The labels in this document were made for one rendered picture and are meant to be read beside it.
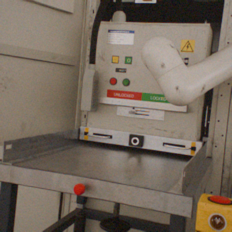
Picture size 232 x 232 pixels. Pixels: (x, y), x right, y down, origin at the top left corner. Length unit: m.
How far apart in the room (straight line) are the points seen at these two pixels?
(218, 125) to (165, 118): 0.24
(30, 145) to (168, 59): 0.56
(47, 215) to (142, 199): 0.98
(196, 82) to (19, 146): 0.61
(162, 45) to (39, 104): 0.73
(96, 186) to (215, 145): 0.74
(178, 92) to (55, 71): 0.76
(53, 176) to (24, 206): 0.90
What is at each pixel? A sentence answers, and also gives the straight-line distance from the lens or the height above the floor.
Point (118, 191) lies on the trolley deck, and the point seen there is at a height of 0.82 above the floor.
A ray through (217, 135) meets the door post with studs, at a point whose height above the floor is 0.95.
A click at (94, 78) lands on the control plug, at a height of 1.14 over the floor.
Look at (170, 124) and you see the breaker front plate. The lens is 1.56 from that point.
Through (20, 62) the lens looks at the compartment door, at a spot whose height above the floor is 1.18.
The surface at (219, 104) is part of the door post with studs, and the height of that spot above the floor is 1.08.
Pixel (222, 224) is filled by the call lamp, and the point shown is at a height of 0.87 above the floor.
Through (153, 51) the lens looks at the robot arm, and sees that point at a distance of 1.14.
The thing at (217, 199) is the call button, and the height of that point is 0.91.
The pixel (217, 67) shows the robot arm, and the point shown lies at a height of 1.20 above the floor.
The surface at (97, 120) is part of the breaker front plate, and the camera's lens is 1.65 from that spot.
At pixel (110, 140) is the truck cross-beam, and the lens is 1.63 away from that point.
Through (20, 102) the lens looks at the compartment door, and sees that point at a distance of 1.62.
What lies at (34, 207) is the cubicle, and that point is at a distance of 1.99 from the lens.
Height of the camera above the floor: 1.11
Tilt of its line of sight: 4 degrees down
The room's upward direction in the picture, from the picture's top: 5 degrees clockwise
